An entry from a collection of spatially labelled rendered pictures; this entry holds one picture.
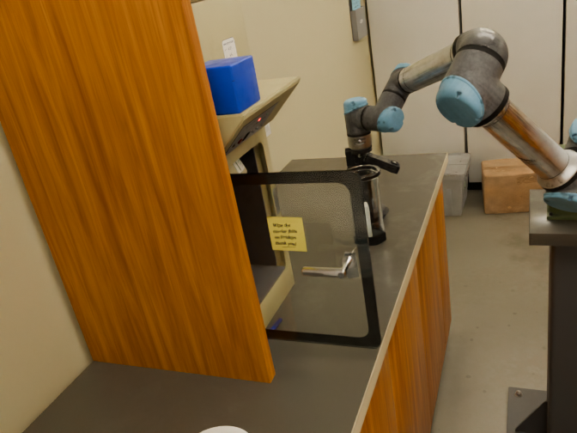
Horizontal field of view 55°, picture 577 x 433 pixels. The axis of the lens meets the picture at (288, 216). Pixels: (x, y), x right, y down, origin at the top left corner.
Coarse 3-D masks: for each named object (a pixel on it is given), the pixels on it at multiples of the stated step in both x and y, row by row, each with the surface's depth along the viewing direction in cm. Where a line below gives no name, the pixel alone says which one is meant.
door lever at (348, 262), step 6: (348, 258) 109; (348, 264) 109; (354, 264) 110; (306, 270) 109; (312, 270) 108; (318, 270) 108; (324, 270) 107; (330, 270) 107; (336, 270) 106; (342, 270) 106; (312, 276) 109; (318, 276) 108; (324, 276) 108; (330, 276) 107; (336, 276) 107; (342, 276) 106
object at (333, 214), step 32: (256, 192) 111; (288, 192) 108; (320, 192) 106; (352, 192) 103; (256, 224) 114; (320, 224) 109; (352, 224) 106; (256, 256) 118; (288, 256) 115; (320, 256) 112; (352, 256) 109; (256, 288) 122; (288, 288) 118; (320, 288) 115; (352, 288) 113; (288, 320) 122; (320, 320) 119; (352, 320) 116
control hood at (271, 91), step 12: (264, 84) 128; (276, 84) 125; (288, 84) 124; (264, 96) 115; (276, 96) 119; (288, 96) 133; (252, 108) 108; (264, 108) 116; (276, 108) 130; (228, 120) 105; (240, 120) 104; (228, 132) 107; (228, 144) 109
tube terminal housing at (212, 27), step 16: (208, 0) 115; (224, 0) 121; (208, 16) 115; (224, 16) 121; (240, 16) 128; (208, 32) 115; (224, 32) 121; (240, 32) 128; (208, 48) 115; (240, 48) 128; (240, 144) 128; (256, 144) 141
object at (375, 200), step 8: (352, 168) 168; (360, 168) 169; (368, 168) 168; (376, 168) 164; (360, 176) 161; (368, 176) 160; (368, 184) 162; (376, 184) 163; (368, 192) 163; (376, 192) 164; (368, 200) 164; (376, 200) 165; (368, 208) 165; (376, 208) 165; (368, 216) 166; (376, 216) 166; (368, 224) 167; (376, 224) 167; (368, 232) 168; (376, 232) 168
